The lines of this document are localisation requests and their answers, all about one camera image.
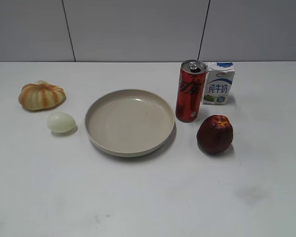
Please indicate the white blue milk carton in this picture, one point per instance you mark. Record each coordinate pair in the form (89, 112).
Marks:
(218, 81)

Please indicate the striped bread bun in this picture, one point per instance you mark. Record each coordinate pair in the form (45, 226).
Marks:
(41, 96)

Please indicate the red soda can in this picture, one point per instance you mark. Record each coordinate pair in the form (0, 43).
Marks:
(191, 84)

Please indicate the dark red apple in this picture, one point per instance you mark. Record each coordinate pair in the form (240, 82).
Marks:
(215, 134)

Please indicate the white egg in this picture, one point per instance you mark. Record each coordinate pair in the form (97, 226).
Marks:
(60, 122)

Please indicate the beige round plate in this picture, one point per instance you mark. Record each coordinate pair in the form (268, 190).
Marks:
(129, 123)

